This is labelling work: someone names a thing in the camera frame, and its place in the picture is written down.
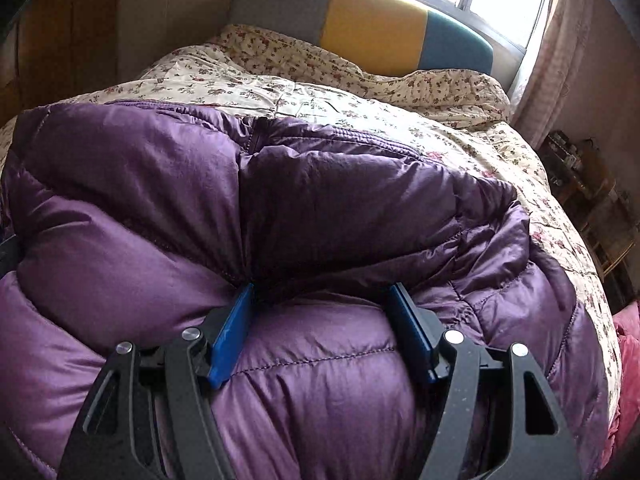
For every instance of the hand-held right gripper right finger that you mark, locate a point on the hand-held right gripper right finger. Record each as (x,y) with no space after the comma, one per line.
(410,335)

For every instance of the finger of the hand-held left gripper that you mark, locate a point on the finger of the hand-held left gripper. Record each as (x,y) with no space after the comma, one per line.
(7,257)

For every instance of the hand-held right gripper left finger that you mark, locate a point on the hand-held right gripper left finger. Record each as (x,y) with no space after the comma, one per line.
(232,335)

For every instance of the purple quilted down jacket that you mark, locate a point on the purple quilted down jacket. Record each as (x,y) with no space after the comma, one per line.
(280,240)

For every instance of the wooden wardrobe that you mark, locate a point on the wooden wardrobe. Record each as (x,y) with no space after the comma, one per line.
(55,45)

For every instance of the pink ruffled blanket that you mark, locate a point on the pink ruffled blanket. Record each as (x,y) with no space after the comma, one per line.
(627,360)

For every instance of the rattan chair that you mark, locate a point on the rattan chair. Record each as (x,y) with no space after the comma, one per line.
(612,245)

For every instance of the cluttered wooden desk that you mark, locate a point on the cluttered wooden desk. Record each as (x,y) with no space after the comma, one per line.
(575,170)

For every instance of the cream floral quilt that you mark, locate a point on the cream floral quilt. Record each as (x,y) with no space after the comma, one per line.
(360,102)

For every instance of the small floral print bedding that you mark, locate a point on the small floral print bedding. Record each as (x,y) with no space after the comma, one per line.
(280,45)

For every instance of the grey yellow teal headboard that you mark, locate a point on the grey yellow teal headboard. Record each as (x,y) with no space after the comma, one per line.
(372,25)

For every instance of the pink floral curtain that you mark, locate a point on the pink floral curtain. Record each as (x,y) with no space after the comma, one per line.
(552,55)

